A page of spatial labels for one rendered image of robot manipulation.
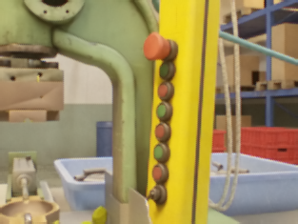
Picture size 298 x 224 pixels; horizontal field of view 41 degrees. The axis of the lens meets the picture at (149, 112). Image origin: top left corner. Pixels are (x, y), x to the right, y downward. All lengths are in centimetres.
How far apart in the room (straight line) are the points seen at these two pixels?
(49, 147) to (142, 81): 827
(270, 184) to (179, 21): 50
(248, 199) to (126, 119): 44
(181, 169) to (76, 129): 837
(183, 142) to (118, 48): 18
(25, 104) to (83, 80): 842
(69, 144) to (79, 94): 109
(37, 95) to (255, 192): 58
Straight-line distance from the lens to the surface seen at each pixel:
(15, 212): 68
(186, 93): 57
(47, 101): 54
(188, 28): 59
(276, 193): 99
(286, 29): 689
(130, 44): 63
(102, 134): 756
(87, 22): 62
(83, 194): 82
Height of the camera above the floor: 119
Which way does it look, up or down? 1 degrees down
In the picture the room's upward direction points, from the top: straight up
